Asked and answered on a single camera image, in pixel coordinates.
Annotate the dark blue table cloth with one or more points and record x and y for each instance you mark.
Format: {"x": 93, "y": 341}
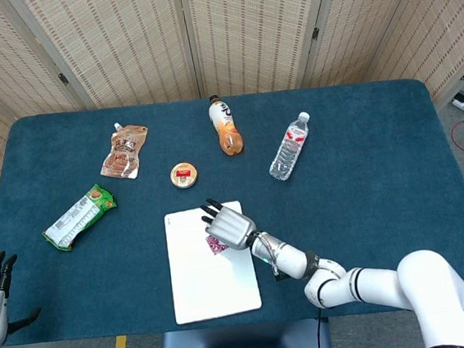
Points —
{"x": 361, "y": 194}

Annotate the woven bamboo folding screen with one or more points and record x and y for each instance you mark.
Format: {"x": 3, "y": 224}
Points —
{"x": 129, "y": 44}

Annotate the pink patterned small packet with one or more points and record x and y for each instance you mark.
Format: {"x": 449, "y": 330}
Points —
{"x": 216, "y": 248}

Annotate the green white snack packet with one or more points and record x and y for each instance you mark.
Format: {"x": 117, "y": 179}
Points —
{"x": 78, "y": 217}

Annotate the white rectangular magnetic board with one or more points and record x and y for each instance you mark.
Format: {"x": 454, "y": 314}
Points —
{"x": 209, "y": 283}

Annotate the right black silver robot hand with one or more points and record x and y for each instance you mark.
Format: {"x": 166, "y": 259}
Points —
{"x": 233, "y": 227}

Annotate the clear water bottle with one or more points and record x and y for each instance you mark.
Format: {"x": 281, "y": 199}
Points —
{"x": 289, "y": 148}

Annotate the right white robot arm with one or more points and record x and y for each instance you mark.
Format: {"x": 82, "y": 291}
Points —
{"x": 423, "y": 283}

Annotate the orange drink bottle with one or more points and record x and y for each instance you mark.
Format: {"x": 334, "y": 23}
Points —
{"x": 228, "y": 133}

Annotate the brown spouted sauce pouch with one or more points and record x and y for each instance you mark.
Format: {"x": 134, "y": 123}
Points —
{"x": 125, "y": 153}

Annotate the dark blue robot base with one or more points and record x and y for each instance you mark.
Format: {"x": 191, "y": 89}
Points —
{"x": 244, "y": 347}

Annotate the round gold tin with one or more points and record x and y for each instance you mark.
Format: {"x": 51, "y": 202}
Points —
{"x": 184, "y": 175}

